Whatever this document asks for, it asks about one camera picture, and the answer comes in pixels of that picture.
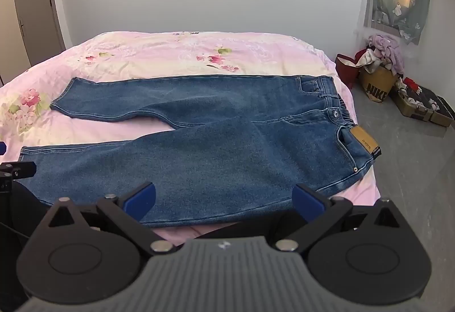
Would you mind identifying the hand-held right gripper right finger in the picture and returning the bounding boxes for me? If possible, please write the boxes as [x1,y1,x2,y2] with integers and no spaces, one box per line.
[275,183,406,256]

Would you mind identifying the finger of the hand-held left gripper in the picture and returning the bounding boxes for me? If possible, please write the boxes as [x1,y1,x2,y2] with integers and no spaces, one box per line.
[0,162,37,180]

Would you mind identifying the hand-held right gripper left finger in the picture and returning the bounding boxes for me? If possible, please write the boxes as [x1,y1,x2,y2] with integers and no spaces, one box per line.
[48,181,175,256]

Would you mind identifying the blue denim pants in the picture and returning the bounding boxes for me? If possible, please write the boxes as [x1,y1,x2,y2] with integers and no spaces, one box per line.
[19,74,382,229]

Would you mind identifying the tan paper bag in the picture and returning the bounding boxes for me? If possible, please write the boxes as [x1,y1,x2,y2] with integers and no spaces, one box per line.
[358,65,400,104]

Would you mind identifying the beige wardrobe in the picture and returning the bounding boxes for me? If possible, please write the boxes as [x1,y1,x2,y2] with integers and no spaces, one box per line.
[0,0,32,87]

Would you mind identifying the red bag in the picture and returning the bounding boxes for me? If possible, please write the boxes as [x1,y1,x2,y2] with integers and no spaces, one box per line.
[336,54,363,90]

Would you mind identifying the pink floral bed sheet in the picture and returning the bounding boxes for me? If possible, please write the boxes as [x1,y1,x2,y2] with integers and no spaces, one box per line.
[0,31,379,249]

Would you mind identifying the open suitcase with clothes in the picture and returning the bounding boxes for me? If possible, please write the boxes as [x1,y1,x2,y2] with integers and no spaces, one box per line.
[389,77,455,127]

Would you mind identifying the grey-brown door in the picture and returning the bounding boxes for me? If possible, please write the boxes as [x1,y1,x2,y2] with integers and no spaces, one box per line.
[12,0,66,67]

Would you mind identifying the pile of purple clothes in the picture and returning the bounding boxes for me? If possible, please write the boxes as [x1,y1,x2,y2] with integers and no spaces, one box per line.
[368,34,406,75]

